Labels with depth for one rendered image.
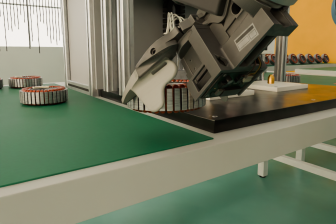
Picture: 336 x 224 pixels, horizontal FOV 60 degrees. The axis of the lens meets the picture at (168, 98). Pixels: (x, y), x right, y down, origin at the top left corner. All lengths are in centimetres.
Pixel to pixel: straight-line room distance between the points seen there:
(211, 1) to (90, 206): 25
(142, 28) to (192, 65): 60
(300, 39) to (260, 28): 439
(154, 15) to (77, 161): 66
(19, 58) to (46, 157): 664
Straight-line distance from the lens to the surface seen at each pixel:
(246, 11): 28
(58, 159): 37
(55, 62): 715
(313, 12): 461
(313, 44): 456
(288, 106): 62
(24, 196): 31
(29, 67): 704
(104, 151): 38
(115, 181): 34
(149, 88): 34
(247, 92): 74
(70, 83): 106
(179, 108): 37
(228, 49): 30
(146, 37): 92
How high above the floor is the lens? 87
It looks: 9 degrees down
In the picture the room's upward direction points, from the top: straight up
